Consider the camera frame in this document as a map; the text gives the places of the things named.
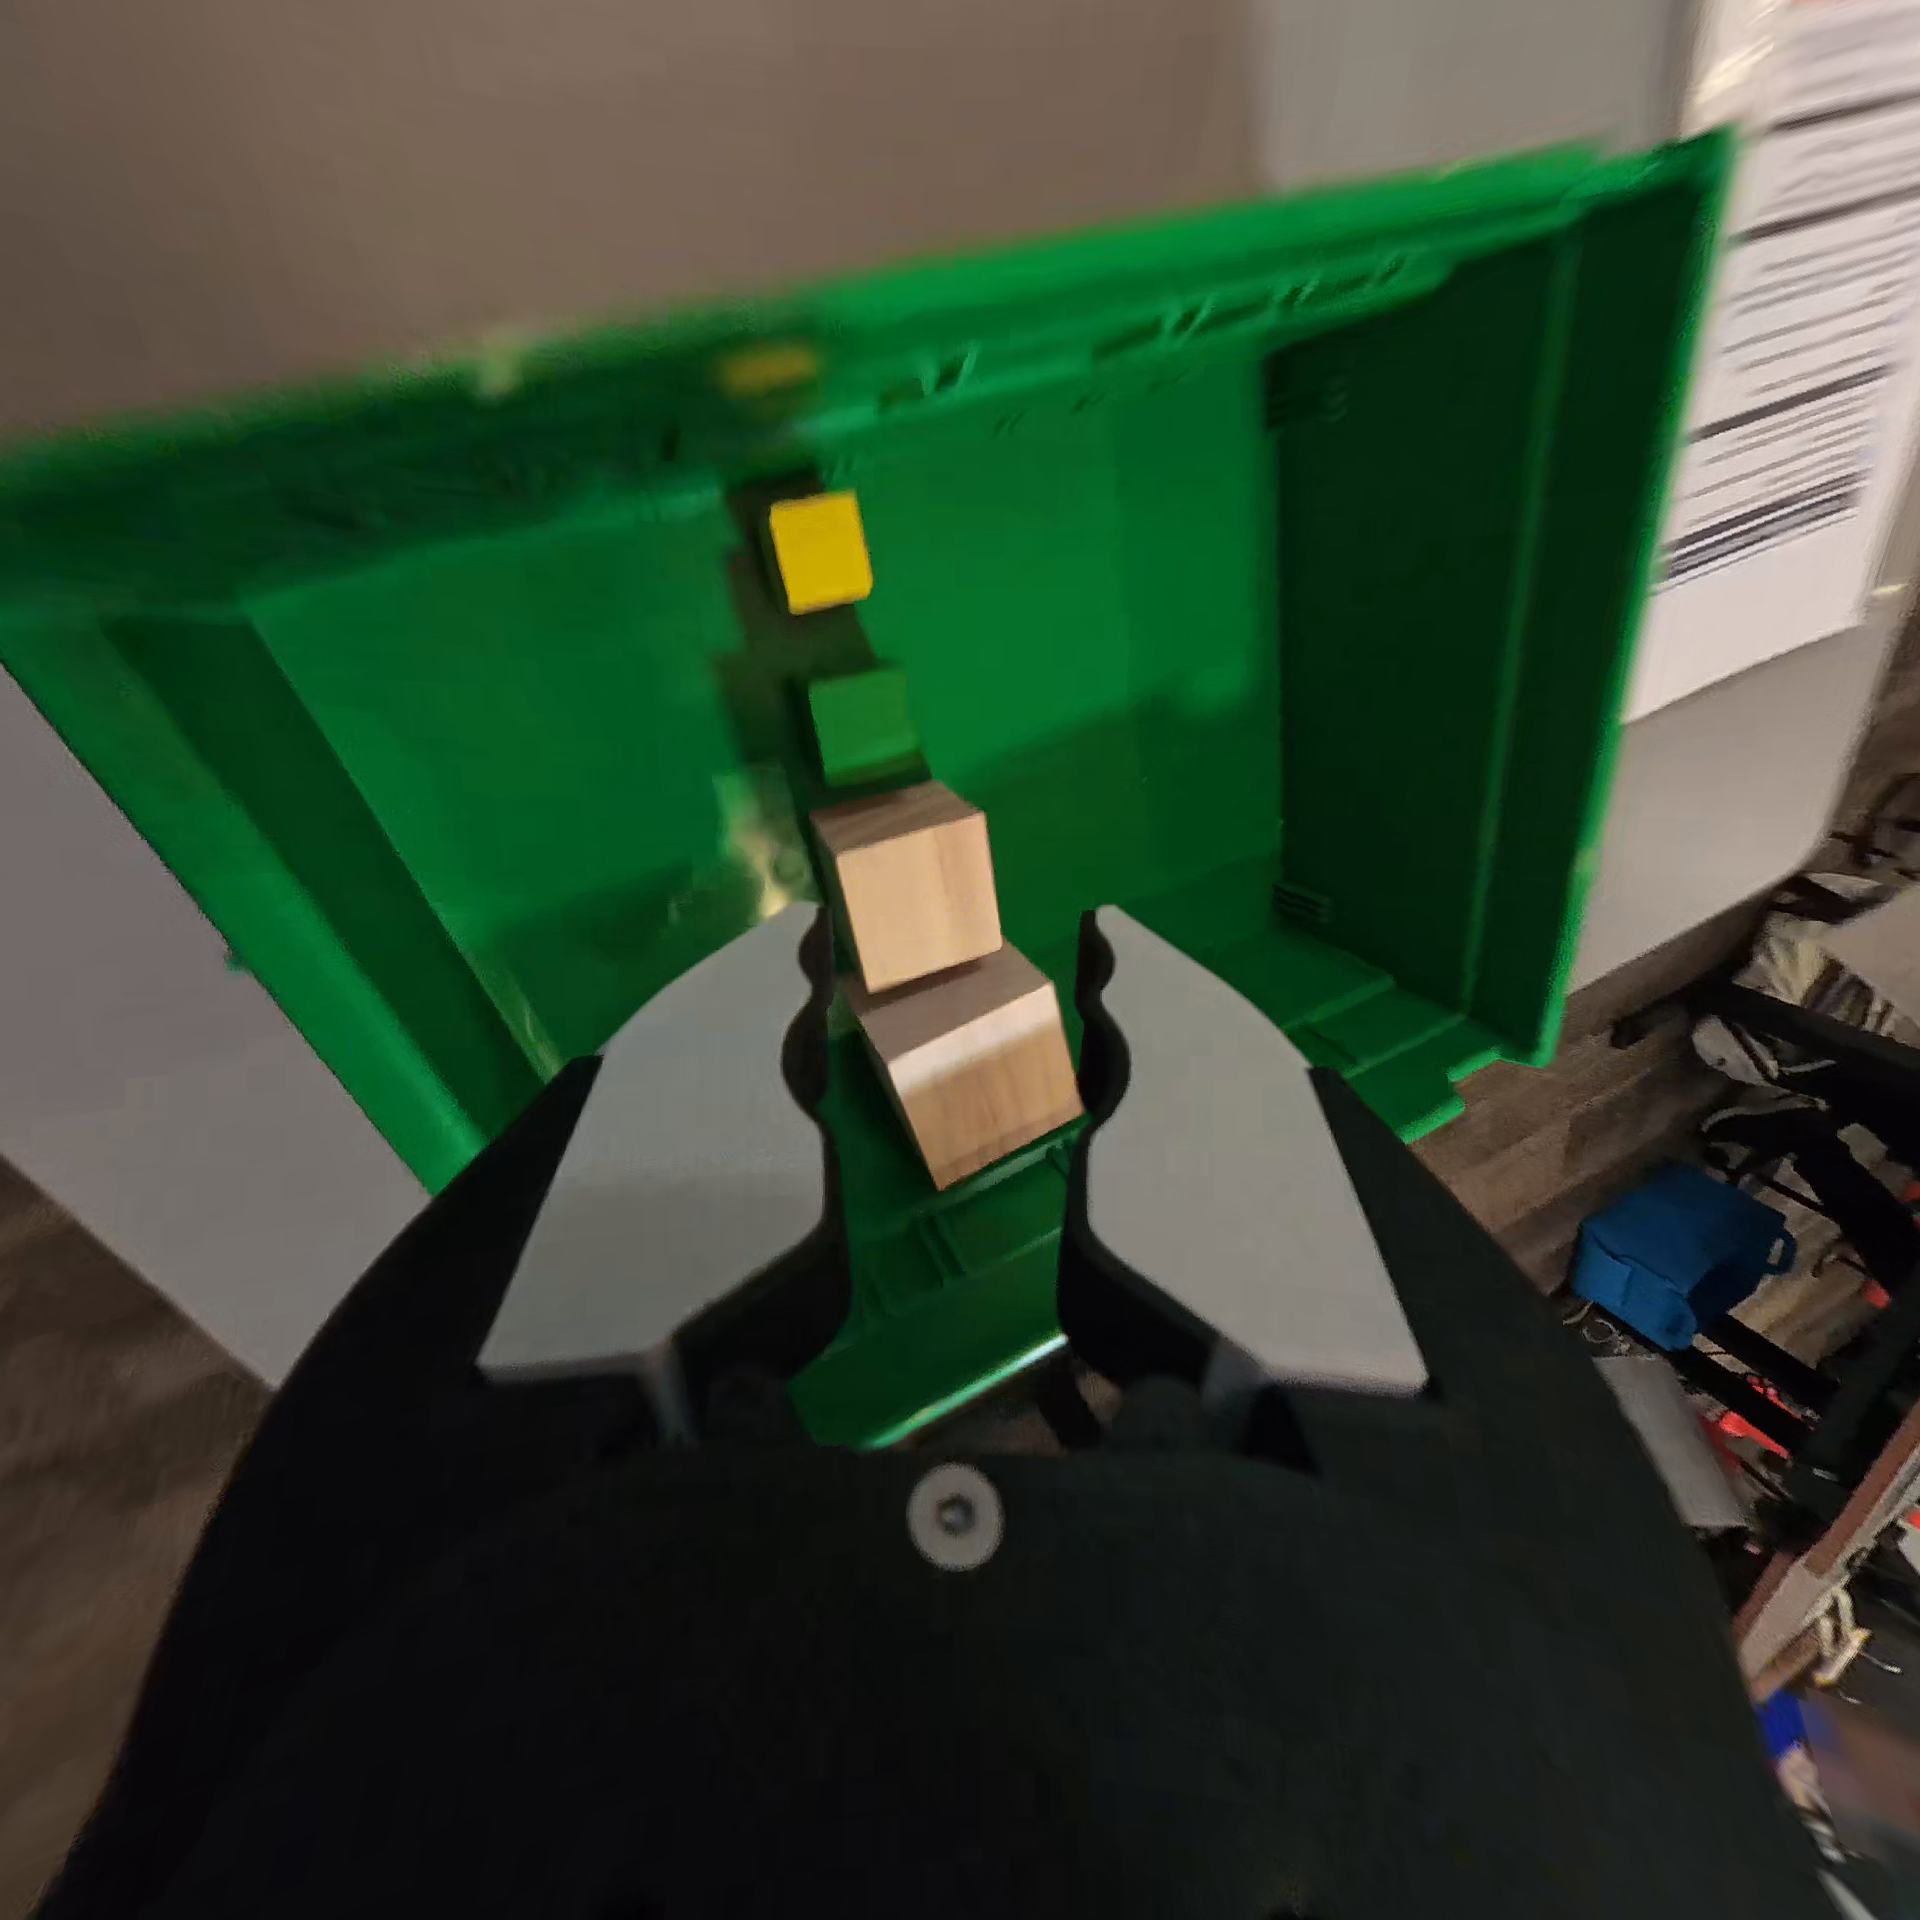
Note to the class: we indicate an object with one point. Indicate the large wooden block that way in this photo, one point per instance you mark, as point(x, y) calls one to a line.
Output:
point(991, 1079)

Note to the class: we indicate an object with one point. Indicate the blue tote bag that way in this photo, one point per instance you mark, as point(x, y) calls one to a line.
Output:
point(1681, 1254)

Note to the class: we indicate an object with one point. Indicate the small yellow cube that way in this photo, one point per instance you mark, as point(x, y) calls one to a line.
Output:
point(821, 552)

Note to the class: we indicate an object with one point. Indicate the green plastic bin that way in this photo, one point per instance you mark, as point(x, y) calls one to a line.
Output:
point(451, 751)

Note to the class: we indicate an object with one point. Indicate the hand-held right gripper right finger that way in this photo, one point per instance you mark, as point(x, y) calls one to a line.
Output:
point(1245, 1200)

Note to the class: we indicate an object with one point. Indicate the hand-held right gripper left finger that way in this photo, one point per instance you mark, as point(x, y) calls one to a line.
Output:
point(646, 1200)

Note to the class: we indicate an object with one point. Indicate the medium wooden block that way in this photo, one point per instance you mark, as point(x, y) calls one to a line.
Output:
point(915, 901)

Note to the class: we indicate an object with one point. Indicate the white and black backpack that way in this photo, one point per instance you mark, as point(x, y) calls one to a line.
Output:
point(1785, 962)

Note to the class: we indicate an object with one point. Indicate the small green cube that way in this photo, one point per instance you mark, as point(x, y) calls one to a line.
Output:
point(862, 727)

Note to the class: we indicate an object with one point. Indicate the laminated paper sheet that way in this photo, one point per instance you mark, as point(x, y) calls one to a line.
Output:
point(1785, 376)

